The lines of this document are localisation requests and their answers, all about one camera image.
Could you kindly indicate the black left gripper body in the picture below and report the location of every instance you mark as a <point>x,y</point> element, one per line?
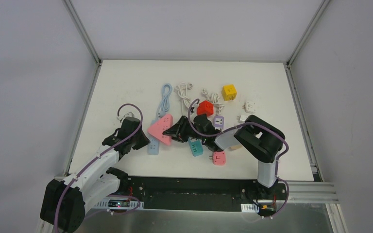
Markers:
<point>140,139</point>

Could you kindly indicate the red cube socket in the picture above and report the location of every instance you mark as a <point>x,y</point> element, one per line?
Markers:
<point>205,107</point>

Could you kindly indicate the purple power strip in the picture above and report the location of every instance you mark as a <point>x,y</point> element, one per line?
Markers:
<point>218,122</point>

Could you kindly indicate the pink triangular socket adapter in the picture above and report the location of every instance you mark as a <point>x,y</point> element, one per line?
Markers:
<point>156,130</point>

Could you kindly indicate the light blue power strip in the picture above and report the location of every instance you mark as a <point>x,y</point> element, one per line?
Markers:
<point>153,147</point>

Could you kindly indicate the pink small plug adapter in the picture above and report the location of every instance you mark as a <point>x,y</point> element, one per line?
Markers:
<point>218,158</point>

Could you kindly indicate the white tiger cube socket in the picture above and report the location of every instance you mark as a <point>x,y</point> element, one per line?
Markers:
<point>242,118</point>

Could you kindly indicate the beige dragon cube socket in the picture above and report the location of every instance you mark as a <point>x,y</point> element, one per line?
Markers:
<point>235,147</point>

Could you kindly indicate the yellow cube socket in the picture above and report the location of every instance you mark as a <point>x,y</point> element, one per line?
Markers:
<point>229,92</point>

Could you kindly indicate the white plug adapter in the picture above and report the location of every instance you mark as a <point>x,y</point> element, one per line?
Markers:
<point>249,107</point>

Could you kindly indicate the teal power strip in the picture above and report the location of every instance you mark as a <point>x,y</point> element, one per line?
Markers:
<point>195,146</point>

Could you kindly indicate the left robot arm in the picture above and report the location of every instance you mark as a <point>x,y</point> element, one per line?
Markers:
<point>67,201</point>

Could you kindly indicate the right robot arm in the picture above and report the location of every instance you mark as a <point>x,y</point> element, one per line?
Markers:
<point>263,141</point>

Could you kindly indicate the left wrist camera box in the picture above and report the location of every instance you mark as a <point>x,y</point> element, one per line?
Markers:
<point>122,117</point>

